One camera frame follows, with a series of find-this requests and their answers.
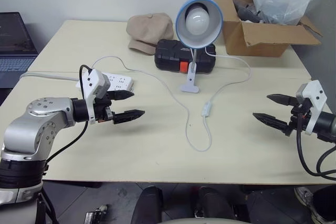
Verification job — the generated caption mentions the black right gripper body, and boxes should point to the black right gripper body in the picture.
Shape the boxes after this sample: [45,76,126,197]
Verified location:
[285,97,313,137]

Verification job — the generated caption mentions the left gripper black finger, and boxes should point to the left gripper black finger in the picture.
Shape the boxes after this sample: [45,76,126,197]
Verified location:
[109,90,135,102]
[113,109,146,125]

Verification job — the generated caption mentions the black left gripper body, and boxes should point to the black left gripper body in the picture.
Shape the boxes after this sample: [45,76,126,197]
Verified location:
[93,91,117,125]

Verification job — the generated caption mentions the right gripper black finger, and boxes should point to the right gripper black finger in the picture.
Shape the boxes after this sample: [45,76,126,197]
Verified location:
[266,93,299,107]
[252,112,290,131]

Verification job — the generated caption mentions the blue clip desk lamp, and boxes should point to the blue clip desk lamp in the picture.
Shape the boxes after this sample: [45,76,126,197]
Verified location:
[175,0,225,94]

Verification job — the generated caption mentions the white power strip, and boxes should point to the white power strip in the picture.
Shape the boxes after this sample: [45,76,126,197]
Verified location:
[76,72,135,93]

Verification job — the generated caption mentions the black plastic tool case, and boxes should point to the black plastic tool case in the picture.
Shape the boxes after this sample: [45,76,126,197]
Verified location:
[154,38,217,74]

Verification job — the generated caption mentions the brown cardboard box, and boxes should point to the brown cardboard box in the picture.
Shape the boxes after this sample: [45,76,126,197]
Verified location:
[204,0,323,58]

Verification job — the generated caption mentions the beige cap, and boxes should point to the beige cap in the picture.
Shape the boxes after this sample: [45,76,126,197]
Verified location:
[125,12,175,57]

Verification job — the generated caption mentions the grey sneaker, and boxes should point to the grey sneaker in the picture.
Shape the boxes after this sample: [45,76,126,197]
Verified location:
[293,186,327,222]

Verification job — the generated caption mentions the dark rounded shape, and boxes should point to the dark rounded shape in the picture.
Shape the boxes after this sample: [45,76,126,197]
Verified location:
[133,185,164,224]

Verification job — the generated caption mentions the dark items in box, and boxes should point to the dark items in box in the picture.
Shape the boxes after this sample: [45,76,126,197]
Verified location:
[232,0,265,23]

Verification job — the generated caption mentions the white light bulb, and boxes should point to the white light bulb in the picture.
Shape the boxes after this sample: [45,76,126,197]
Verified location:
[185,7,211,36]

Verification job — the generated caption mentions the dark laptop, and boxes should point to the dark laptop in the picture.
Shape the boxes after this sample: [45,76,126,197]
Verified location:
[0,12,39,89]

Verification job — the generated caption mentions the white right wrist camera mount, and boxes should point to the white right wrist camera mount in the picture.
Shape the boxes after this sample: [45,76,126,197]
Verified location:
[296,79,328,136]

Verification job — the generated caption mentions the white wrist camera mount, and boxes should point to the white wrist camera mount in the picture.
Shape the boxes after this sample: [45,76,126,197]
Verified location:
[78,69,110,125]
[296,79,328,136]

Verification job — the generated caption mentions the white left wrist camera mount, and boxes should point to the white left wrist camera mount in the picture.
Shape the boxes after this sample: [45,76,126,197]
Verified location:
[78,69,110,125]

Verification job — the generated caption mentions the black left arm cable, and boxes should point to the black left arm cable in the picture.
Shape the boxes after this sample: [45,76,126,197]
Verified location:
[46,64,92,162]

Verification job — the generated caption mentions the white inline cord switch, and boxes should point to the white inline cord switch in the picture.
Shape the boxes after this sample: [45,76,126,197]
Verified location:
[201,101,213,118]

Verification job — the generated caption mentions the grey power strip cable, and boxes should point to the grey power strip cable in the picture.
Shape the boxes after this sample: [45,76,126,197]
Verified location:
[19,72,80,81]

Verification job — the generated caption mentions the white lamp cord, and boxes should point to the white lamp cord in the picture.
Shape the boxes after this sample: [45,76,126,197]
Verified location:
[91,46,252,153]

